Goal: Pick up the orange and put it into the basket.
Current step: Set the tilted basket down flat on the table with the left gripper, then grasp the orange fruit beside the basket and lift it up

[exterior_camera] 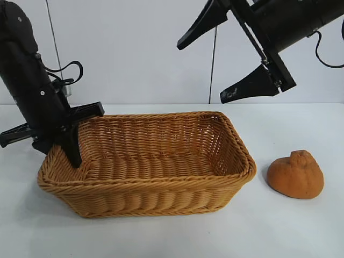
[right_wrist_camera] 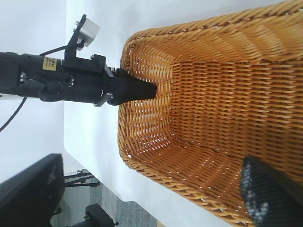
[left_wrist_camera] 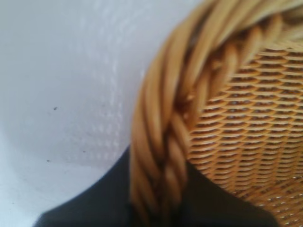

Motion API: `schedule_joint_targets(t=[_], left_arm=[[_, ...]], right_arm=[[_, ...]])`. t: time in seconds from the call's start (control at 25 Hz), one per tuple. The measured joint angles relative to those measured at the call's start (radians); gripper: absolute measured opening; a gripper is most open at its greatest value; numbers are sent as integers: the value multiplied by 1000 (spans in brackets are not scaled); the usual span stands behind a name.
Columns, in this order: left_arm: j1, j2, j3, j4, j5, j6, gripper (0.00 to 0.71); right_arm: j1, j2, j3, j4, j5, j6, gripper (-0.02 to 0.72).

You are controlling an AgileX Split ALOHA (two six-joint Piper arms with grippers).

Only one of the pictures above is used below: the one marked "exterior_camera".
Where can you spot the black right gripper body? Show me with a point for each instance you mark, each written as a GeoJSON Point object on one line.
{"type": "Point", "coordinates": [285, 24]}

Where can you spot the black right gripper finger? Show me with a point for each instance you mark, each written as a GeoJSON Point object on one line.
{"type": "Point", "coordinates": [255, 86]}
{"type": "Point", "coordinates": [207, 24]}

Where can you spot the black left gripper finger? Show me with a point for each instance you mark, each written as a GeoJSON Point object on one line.
{"type": "Point", "coordinates": [72, 145]}
{"type": "Point", "coordinates": [43, 146]}

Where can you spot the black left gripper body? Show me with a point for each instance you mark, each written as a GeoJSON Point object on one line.
{"type": "Point", "coordinates": [40, 113]}

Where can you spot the brown bread roll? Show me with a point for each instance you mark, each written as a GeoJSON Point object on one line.
{"type": "Point", "coordinates": [295, 177]}

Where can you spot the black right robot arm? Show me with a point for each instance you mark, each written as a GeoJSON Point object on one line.
{"type": "Point", "coordinates": [330, 10]}

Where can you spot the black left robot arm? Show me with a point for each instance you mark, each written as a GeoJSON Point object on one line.
{"type": "Point", "coordinates": [16, 32]}

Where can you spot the woven wicker basket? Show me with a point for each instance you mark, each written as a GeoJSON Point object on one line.
{"type": "Point", "coordinates": [150, 188]}

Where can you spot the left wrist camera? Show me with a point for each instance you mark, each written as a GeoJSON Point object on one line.
{"type": "Point", "coordinates": [65, 87]}

